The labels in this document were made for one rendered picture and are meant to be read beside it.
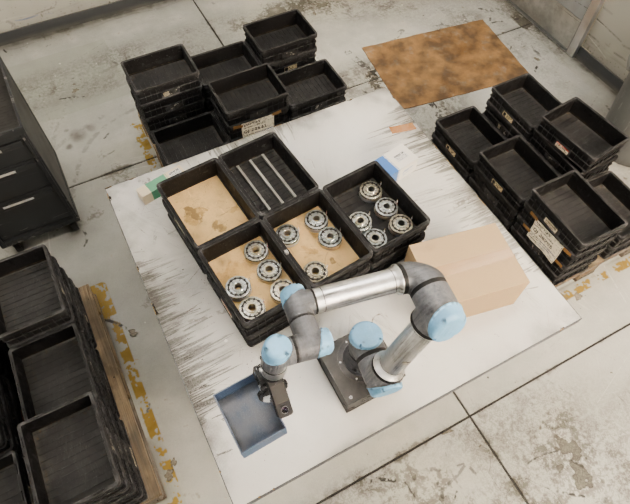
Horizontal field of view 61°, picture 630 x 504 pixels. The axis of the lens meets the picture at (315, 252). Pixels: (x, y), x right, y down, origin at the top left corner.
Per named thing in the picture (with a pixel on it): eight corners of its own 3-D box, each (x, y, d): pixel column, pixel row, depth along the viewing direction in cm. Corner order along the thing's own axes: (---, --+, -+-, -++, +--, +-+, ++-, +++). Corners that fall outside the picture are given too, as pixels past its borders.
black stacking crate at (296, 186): (319, 203, 243) (319, 188, 233) (262, 232, 234) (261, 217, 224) (274, 148, 260) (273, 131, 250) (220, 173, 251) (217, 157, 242)
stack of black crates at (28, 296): (99, 348, 275) (65, 310, 237) (39, 374, 267) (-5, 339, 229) (78, 287, 293) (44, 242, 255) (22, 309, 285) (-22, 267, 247)
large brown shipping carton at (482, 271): (482, 247, 245) (495, 222, 228) (513, 303, 230) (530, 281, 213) (401, 269, 238) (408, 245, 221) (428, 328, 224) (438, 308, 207)
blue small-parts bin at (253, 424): (287, 433, 164) (286, 427, 158) (243, 458, 161) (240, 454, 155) (258, 377, 173) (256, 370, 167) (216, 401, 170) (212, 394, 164)
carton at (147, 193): (145, 205, 254) (142, 197, 249) (139, 197, 257) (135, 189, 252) (188, 180, 263) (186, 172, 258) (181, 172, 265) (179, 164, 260)
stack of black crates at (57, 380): (122, 418, 256) (98, 398, 228) (59, 448, 249) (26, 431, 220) (98, 348, 275) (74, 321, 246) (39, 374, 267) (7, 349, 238)
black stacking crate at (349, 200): (426, 236, 235) (431, 221, 225) (372, 267, 226) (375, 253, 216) (372, 176, 252) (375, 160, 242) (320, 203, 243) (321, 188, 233)
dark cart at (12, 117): (88, 232, 329) (22, 126, 253) (13, 260, 318) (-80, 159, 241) (63, 165, 356) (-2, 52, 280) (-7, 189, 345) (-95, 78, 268)
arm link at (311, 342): (323, 310, 146) (285, 319, 143) (337, 346, 140) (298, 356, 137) (319, 323, 153) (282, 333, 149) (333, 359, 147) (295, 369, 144)
